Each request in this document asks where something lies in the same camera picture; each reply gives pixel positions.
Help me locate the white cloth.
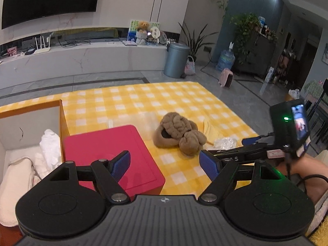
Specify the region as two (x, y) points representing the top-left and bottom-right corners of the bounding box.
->
(32, 129), (62, 179)

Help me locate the person right hand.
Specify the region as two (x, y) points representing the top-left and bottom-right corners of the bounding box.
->
(290, 153), (328, 204)

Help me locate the clear plastic bag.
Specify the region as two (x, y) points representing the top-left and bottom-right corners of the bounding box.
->
(213, 137), (237, 150)

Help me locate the red cube box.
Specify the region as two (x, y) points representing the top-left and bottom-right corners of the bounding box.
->
(63, 125), (165, 199)

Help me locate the brown knotted plush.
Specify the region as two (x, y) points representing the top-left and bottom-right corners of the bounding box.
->
(153, 112), (207, 156)

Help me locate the pink space heater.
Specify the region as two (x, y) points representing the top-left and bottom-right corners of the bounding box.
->
(219, 68), (233, 88)

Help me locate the yellow checkered tablecloth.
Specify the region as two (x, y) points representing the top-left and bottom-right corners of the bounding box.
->
(0, 81), (328, 246)

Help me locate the blue water jug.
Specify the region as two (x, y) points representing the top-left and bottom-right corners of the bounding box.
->
(216, 42), (235, 71)

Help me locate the pink woven small bag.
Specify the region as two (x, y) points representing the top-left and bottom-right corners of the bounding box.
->
(184, 56), (196, 76)

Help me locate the orange cardboard box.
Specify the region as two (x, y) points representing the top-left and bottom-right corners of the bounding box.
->
(1, 100), (69, 245)

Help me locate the dark cabinet with plants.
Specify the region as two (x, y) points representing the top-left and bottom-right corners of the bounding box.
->
(230, 13), (277, 78)

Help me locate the green leafy floor plant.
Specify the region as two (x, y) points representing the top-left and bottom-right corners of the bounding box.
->
(179, 22), (218, 60)

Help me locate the grey blue trash bin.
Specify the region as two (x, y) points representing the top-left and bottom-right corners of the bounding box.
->
(163, 42), (190, 78)

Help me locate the white marble tv console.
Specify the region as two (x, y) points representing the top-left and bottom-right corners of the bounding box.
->
(1, 42), (167, 88)

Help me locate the white wifi router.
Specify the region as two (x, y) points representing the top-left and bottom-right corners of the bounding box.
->
(33, 35), (51, 55)

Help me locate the teddy bear plush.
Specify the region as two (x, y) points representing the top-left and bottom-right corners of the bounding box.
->
(136, 20), (150, 33)

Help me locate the gripper mounted camera display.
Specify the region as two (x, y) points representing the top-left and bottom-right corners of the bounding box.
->
(270, 99), (311, 157)

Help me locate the cream drawstring bag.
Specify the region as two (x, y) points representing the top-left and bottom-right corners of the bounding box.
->
(0, 156), (41, 227)

